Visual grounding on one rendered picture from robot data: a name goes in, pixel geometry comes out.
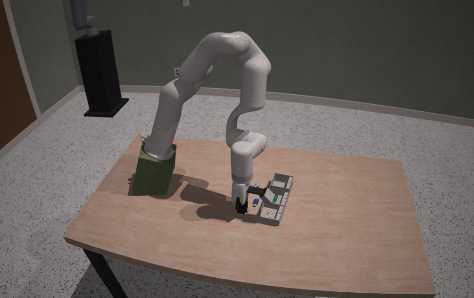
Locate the white domino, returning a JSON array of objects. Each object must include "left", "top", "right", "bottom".
[{"left": 265, "top": 209, "right": 275, "bottom": 218}]

